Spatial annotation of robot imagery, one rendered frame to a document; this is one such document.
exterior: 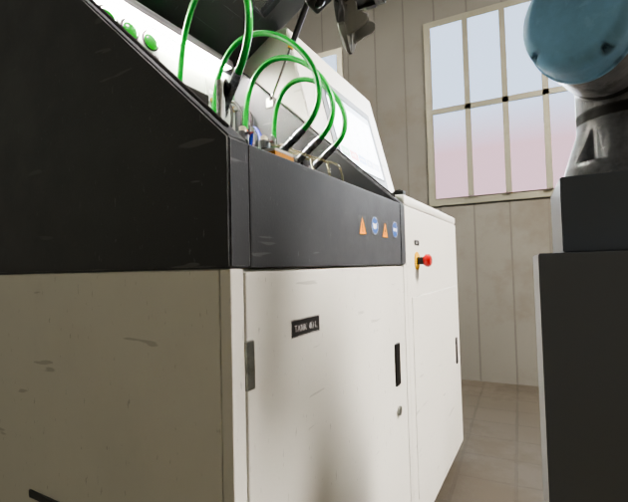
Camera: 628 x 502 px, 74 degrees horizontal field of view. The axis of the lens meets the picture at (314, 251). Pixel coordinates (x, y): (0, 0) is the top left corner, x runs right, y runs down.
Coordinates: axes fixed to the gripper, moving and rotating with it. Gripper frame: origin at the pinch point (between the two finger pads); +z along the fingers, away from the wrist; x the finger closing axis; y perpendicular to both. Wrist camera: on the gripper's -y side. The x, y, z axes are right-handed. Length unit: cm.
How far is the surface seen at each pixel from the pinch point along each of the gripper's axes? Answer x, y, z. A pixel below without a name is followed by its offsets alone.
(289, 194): -22.1, -0.1, 32.1
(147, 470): -35, -15, 69
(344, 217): -3.3, 0.0, 33.8
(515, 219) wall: 225, 17, 15
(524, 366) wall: 226, 18, 110
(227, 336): -35, -1, 51
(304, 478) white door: -20, 0, 74
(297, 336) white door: -21, 0, 53
